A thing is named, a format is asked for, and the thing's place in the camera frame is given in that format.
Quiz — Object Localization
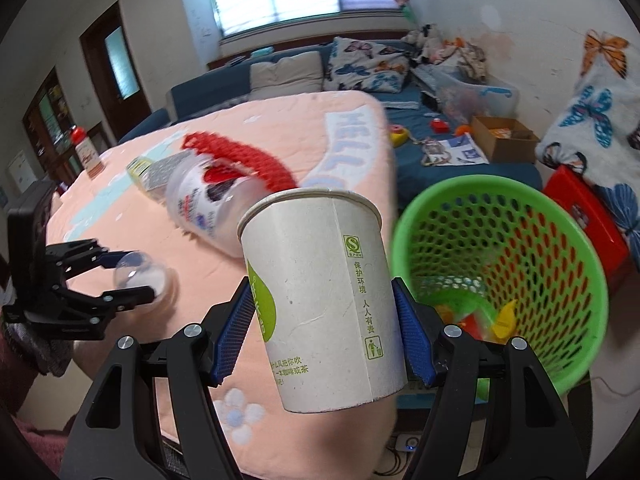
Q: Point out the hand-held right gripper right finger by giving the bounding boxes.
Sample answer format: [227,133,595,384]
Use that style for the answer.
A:
[391,276,587,480]

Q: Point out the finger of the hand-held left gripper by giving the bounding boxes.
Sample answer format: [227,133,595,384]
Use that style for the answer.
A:
[52,285,156,329]
[45,239,133,287]

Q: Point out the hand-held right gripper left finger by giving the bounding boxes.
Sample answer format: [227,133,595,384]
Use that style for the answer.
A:
[59,276,256,480]

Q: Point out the white paper cup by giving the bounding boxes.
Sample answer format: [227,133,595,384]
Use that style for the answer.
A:
[236,187,408,415]

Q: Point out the yellow snack packet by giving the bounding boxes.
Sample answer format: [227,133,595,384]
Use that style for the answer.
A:
[435,300,521,343]

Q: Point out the green juice carton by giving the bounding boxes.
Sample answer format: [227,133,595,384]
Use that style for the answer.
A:
[126,154,196,196]

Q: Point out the red printed plastic cup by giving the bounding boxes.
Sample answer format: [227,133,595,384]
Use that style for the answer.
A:
[165,154,281,258]

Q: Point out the green plastic basket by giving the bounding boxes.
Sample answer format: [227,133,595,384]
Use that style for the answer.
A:
[390,175,610,403]

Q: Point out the red foam fruit net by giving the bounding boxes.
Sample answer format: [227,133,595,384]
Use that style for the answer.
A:
[181,132,301,192]

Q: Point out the person's left forearm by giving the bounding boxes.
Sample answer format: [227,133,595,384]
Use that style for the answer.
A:
[0,317,76,480]

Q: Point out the white bottle with red cap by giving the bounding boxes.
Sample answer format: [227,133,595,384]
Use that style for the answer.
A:
[70,125,103,180]

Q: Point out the dark wooden cabinet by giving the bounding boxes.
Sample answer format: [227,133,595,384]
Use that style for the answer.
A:
[22,67,108,196]

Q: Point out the dark wooden door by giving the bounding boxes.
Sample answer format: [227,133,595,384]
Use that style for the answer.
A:
[80,1,153,143]

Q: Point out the blue sofa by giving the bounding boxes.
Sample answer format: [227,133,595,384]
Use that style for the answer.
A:
[117,40,543,211]

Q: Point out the printed leaflet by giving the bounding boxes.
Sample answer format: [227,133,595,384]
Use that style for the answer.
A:
[422,132,490,167]

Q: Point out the cardboard box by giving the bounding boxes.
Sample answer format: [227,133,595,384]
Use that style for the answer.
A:
[471,116,541,163]

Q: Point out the red plastic box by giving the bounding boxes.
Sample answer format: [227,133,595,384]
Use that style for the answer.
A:
[542,164,631,281]

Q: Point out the clear plastic storage bin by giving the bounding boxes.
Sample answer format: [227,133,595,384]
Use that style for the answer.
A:
[435,67,520,126]

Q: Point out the beige pillow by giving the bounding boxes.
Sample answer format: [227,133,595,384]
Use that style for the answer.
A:
[247,51,325,101]

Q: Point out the small butterfly print pillow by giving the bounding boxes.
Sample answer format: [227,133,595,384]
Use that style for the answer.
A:
[322,36,413,95]

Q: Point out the pile of toys and cloths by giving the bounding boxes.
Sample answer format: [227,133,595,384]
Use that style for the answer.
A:
[430,35,488,81]

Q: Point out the large butterfly print pillow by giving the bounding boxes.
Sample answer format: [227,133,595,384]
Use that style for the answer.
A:
[535,30,640,261]

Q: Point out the black white plush toy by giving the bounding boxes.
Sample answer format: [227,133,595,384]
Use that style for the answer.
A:
[405,27,441,61]

